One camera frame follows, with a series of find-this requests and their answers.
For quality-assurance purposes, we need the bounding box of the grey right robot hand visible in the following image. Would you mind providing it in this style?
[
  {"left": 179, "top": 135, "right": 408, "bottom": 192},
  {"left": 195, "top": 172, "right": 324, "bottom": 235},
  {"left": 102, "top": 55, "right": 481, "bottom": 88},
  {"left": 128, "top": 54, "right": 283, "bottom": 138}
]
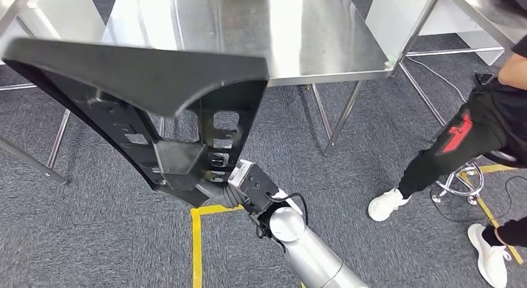
[{"left": 196, "top": 181, "right": 227, "bottom": 205}]

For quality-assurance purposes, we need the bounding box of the black plastic panel part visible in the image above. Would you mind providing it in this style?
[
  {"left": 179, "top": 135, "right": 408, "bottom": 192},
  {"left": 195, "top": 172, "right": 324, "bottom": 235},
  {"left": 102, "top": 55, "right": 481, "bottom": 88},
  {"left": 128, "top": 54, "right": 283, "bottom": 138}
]
[{"left": 2, "top": 38, "right": 270, "bottom": 208}]

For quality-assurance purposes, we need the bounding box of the stainless steel workbench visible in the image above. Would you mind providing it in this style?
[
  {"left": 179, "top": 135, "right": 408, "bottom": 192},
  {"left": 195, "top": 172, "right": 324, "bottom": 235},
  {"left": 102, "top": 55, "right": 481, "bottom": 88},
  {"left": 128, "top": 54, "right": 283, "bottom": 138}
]
[{"left": 98, "top": 0, "right": 393, "bottom": 155}]

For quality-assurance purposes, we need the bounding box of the yellow floor tape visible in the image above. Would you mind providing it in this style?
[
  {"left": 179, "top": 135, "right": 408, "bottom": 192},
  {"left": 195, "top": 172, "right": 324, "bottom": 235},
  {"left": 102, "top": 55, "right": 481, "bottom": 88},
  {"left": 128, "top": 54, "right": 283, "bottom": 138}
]
[
  {"left": 190, "top": 203, "right": 248, "bottom": 288},
  {"left": 459, "top": 164, "right": 525, "bottom": 266}
]

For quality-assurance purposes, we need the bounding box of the stainless steel table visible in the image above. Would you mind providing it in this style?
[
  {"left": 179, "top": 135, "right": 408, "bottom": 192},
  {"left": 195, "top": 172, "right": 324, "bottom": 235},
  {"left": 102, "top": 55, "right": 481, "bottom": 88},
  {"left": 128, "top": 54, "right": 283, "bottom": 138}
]
[
  {"left": 0, "top": 0, "right": 71, "bottom": 186},
  {"left": 388, "top": 0, "right": 527, "bottom": 128}
]

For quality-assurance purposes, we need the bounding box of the white cabinet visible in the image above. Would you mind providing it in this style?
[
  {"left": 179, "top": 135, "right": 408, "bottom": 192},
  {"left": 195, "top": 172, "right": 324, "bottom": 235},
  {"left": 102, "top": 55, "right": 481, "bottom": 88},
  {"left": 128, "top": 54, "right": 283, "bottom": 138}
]
[
  {"left": 365, "top": 0, "right": 505, "bottom": 67},
  {"left": 0, "top": 0, "right": 107, "bottom": 67}
]

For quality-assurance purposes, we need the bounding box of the chrome stool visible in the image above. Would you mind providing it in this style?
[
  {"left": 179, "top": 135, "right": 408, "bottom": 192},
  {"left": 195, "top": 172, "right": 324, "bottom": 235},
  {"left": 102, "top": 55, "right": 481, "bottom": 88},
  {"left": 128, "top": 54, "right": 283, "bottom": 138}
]
[{"left": 430, "top": 150, "right": 519, "bottom": 207}]

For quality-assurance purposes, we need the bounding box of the person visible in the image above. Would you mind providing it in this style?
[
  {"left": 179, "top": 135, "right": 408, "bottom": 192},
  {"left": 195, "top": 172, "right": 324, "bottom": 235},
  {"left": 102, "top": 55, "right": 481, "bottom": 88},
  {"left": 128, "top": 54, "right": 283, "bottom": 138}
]
[{"left": 367, "top": 34, "right": 527, "bottom": 288}]

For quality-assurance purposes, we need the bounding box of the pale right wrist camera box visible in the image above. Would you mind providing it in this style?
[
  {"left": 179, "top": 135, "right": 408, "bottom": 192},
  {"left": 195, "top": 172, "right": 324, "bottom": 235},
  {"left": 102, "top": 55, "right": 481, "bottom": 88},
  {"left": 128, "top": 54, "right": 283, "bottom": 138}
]
[{"left": 227, "top": 159, "right": 282, "bottom": 215}]

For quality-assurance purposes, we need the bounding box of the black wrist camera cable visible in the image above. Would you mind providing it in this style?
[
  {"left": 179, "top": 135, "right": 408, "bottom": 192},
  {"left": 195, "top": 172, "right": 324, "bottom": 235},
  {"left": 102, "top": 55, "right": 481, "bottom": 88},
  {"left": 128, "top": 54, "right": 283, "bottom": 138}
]
[{"left": 265, "top": 191, "right": 309, "bottom": 227}]

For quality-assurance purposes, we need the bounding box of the grey floor cable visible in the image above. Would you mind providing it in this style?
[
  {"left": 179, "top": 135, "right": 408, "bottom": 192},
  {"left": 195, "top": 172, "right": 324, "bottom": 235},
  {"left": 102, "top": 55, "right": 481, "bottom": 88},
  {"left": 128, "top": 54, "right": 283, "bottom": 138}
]
[{"left": 405, "top": 56, "right": 467, "bottom": 102}]

